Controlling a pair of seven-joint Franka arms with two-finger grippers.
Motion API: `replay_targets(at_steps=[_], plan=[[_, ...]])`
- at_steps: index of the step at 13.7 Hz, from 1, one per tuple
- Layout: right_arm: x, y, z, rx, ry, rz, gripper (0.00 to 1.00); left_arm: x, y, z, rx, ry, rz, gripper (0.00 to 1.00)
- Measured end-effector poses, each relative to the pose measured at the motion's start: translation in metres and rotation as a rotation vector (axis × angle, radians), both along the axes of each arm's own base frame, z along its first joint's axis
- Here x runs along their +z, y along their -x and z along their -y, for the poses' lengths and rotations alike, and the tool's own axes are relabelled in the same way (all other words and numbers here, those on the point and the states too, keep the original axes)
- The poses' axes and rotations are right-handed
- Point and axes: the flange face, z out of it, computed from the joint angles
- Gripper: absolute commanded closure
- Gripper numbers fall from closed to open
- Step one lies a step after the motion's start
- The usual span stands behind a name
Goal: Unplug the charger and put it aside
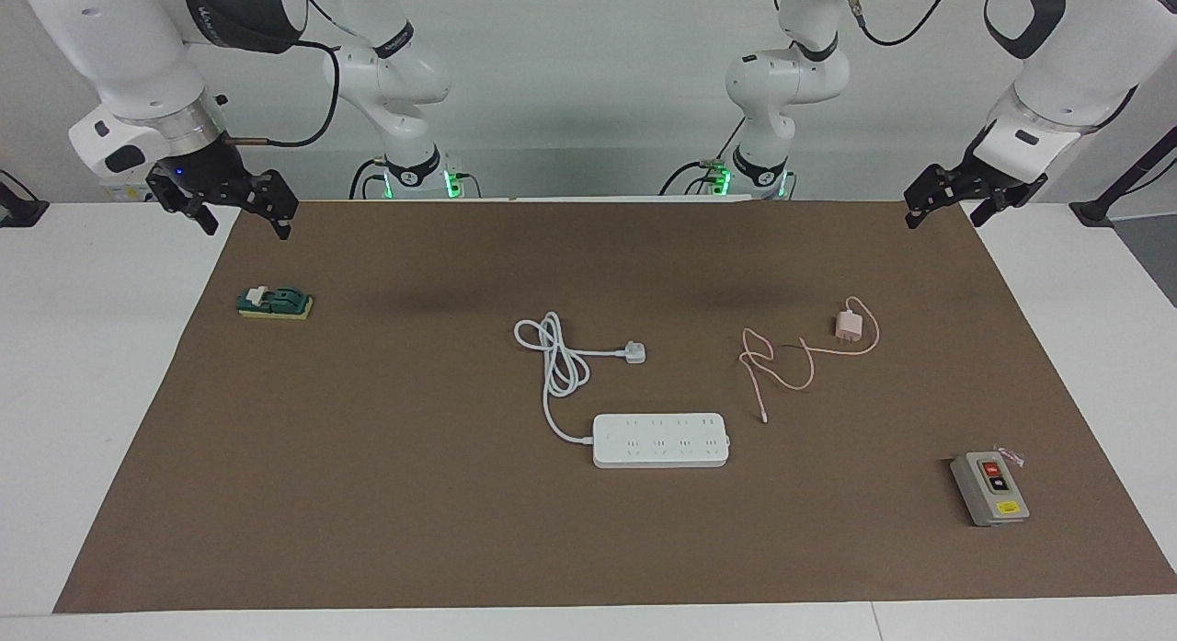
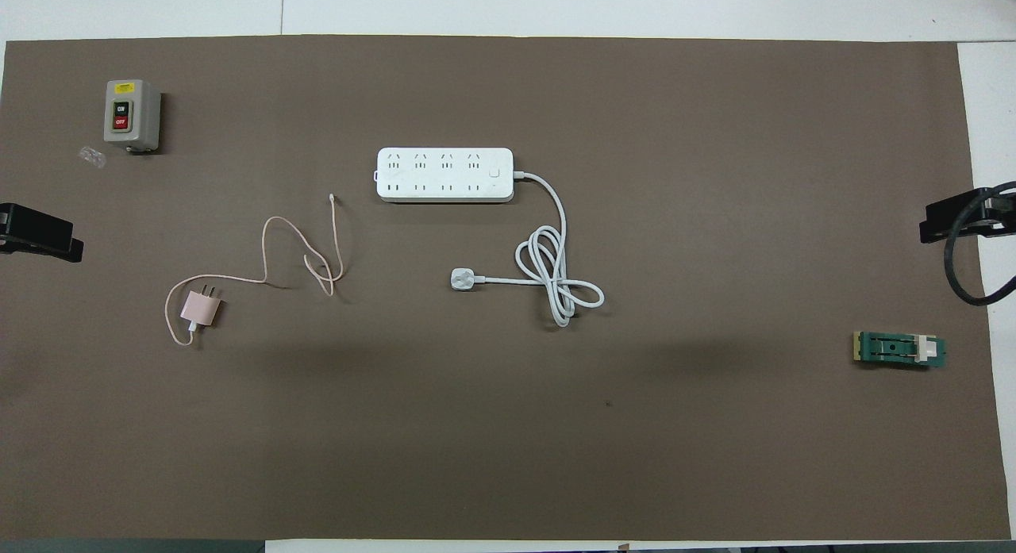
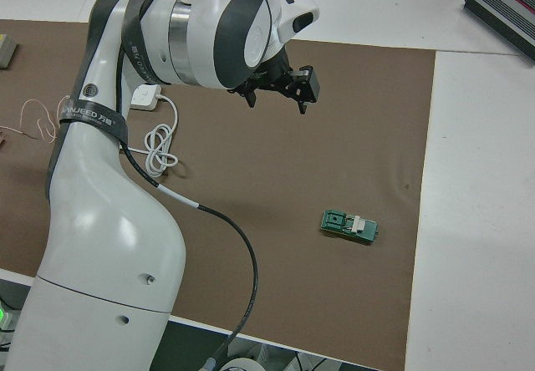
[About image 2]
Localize pink charger plug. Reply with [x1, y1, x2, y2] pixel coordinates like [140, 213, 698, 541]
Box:
[179, 283, 225, 328]

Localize pink charging cable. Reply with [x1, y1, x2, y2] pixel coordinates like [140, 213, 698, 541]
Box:
[164, 194, 346, 348]

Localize white power strip with cord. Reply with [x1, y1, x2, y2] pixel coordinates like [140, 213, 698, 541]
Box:
[376, 147, 606, 329]

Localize brown table mat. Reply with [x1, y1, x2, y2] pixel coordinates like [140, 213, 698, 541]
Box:
[0, 34, 1010, 542]

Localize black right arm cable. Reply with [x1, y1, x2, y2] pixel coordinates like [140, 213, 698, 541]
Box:
[943, 182, 1016, 308]

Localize grey on-off switch box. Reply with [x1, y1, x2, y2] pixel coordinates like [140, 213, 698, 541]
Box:
[104, 79, 162, 153]

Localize green knife switch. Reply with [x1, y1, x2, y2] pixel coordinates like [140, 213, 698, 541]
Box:
[853, 331, 948, 371]

